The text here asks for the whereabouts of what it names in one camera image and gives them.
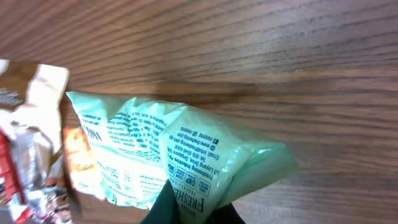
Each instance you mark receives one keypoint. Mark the orange Kleenex tissue pack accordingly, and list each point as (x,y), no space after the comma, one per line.
(84,175)

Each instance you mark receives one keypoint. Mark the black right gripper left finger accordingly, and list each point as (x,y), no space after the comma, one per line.
(165,208)

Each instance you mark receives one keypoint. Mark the mint green wipes pack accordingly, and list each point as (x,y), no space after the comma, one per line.
(141,144)

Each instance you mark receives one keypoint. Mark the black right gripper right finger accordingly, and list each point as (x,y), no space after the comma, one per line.
(225,215)

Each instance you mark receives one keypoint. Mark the brown snack packets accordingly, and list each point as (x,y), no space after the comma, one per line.
(30,117)

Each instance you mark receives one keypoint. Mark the red snack packet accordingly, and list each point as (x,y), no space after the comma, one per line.
(12,192)

